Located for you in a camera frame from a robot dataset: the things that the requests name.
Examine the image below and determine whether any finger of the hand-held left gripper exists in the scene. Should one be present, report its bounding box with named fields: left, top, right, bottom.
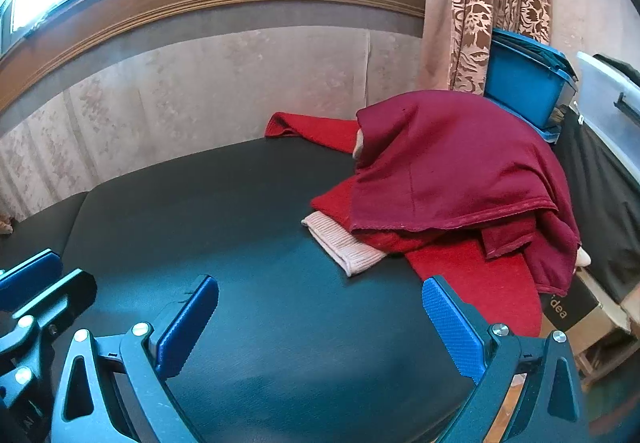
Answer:
left=0, top=269, right=97, bottom=371
left=0, top=249, right=63, bottom=311

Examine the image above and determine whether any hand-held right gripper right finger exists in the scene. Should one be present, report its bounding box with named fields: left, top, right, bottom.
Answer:
left=421, top=274, right=587, bottom=443

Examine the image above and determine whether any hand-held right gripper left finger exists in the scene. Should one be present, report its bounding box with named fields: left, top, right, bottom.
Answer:
left=50, top=274, right=221, bottom=443

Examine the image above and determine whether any maroon cloth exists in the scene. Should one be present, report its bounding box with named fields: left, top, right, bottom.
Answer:
left=349, top=90, right=583, bottom=298

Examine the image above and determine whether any red knit sweater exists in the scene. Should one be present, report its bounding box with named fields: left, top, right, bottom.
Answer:
left=264, top=112, right=543, bottom=339

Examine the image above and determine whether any black padded bed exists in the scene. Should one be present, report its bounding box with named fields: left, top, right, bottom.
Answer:
left=0, top=135, right=551, bottom=443

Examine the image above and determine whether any cardboard box with black side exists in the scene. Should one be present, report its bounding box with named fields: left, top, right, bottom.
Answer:
left=540, top=263, right=636, bottom=389

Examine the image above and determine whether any white ribbed garment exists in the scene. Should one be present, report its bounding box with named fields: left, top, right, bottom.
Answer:
left=301, top=210, right=388, bottom=278

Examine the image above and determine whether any black cloth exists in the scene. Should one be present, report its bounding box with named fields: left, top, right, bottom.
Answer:
left=552, top=108, right=640, bottom=304

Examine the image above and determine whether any blue plastic storage box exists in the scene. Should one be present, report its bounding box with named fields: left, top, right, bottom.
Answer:
left=484, top=29, right=580, bottom=144

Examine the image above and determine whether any white plastic container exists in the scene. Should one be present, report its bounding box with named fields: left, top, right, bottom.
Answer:
left=575, top=50, right=640, bottom=154

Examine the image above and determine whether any wooden window sill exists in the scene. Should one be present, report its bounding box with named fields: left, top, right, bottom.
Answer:
left=0, top=0, right=428, bottom=118

